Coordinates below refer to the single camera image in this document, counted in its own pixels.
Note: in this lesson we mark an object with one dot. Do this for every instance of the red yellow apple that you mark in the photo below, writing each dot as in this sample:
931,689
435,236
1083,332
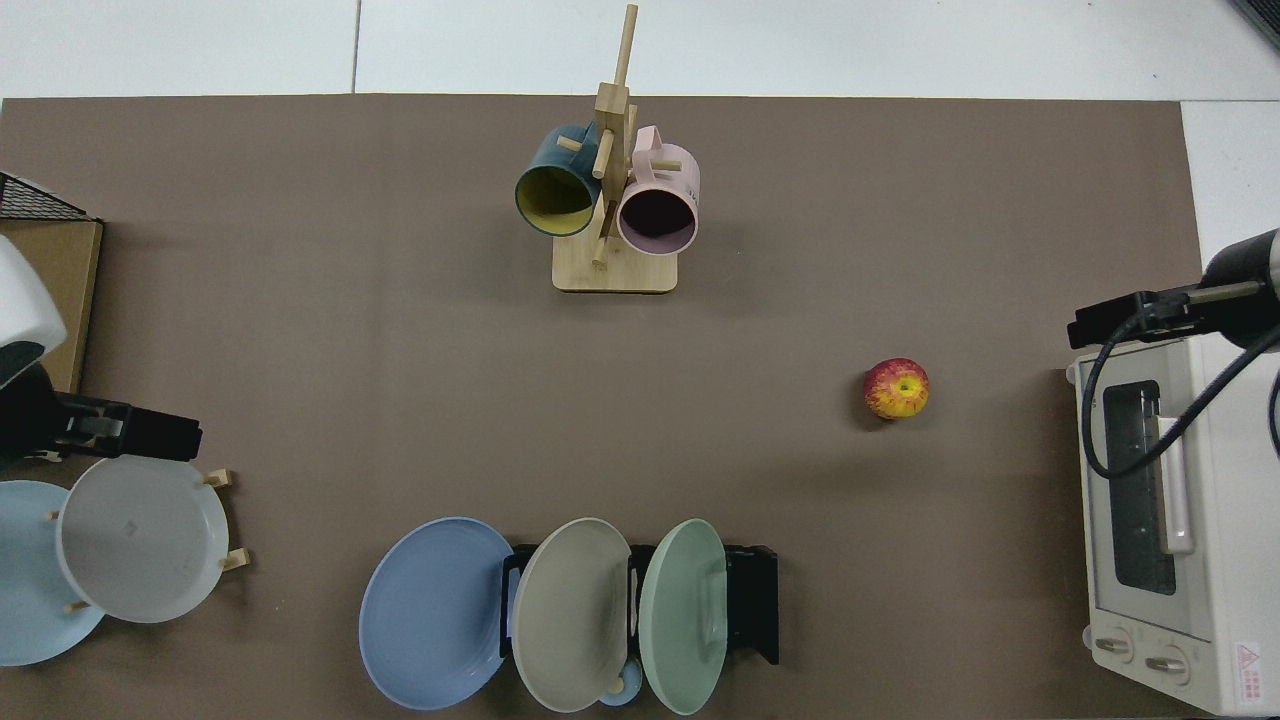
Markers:
896,389

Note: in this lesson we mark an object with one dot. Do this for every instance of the periwinkle blue plate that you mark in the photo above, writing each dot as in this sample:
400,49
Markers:
430,615

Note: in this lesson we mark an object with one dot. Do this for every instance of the grey plate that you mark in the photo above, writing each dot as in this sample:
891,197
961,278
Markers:
140,540

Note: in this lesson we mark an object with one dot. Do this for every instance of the wooden plate rack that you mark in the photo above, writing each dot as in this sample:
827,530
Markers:
235,560

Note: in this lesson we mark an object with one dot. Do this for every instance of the light blue plate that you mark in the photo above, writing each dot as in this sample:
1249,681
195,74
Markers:
30,580

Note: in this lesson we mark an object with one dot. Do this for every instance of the beige plate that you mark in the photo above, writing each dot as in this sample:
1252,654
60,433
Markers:
565,620

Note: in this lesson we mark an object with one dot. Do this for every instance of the black dish rack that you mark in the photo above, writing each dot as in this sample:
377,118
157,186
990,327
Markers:
752,600

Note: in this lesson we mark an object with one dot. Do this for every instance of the pale green plate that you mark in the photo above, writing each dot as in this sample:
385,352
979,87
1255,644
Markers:
680,615

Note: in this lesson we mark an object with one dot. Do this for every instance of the brown table cloth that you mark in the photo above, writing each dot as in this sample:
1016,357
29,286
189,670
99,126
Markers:
400,380

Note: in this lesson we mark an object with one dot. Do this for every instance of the pale toaster oven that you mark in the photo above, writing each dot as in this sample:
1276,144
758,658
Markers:
1215,560

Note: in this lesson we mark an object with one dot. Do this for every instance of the dark grey flat object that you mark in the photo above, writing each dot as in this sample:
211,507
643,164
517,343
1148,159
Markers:
1262,18

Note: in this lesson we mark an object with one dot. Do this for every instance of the dark teal mug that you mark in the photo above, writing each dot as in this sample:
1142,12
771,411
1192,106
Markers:
550,180

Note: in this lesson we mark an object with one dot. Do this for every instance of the pink mug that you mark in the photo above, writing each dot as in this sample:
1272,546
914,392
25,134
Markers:
660,190

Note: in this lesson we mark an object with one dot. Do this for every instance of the wooden cup stand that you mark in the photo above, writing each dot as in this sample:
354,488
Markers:
615,270

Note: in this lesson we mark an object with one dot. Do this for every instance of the small blue round thing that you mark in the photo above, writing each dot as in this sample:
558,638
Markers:
625,688

